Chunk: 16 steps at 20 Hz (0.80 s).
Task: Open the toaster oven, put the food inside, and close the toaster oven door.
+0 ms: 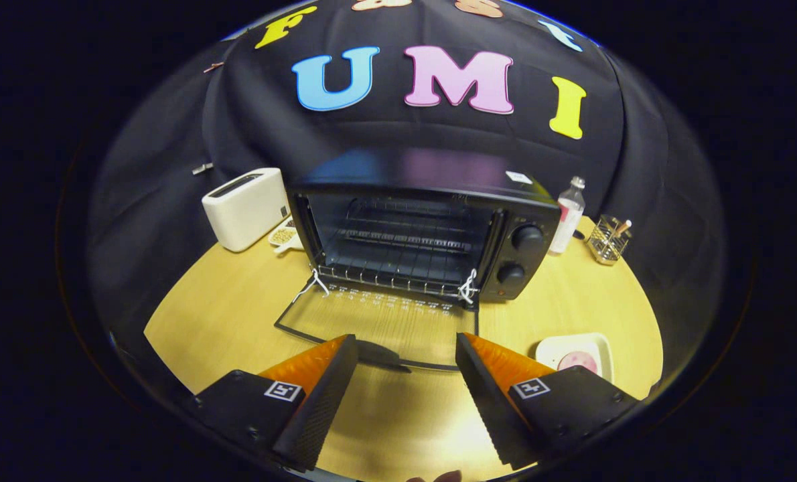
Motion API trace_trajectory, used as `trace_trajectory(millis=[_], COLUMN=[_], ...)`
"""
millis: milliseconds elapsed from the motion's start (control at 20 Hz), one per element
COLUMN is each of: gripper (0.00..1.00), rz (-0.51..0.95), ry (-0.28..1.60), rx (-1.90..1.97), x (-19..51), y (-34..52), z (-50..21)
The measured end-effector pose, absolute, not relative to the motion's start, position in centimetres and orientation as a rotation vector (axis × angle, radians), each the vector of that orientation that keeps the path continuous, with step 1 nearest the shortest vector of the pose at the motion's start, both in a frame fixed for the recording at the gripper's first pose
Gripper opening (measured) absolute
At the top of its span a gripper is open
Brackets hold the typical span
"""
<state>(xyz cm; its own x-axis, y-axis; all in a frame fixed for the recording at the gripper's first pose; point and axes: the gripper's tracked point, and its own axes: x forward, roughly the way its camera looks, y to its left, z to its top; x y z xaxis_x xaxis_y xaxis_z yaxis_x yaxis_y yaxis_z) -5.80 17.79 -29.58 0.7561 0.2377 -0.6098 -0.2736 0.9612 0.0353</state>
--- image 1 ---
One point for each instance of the white toaster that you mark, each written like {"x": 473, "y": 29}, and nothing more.
{"x": 244, "y": 211}

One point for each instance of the cream rectangular plate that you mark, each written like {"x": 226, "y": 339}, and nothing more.
{"x": 552, "y": 348}

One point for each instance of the white dish of beans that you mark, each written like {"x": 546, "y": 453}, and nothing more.
{"x": 283, "y": 236}

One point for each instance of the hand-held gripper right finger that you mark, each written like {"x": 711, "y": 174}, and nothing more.
{"x": 492, "y": 408}

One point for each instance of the wooden stick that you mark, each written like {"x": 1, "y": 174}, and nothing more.
{"x": 622, "y": 227}

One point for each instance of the black toaster oven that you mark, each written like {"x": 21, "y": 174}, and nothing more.
{"x": 526, "y": 207}

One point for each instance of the pink clip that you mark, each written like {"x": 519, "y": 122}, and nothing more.
{"x": 212, "y": 67}

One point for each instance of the silver metal clip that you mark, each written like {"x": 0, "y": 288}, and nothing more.
{"x": 202, "y": 169}

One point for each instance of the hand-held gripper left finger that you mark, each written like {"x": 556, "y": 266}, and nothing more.
{"x": 318, "y": 408}

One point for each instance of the small clear plastic bottle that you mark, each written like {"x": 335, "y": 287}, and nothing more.
{"x": 566, "y": 217}

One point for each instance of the pink round meat slice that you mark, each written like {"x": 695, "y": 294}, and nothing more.
{"x": 578, "y": 363}

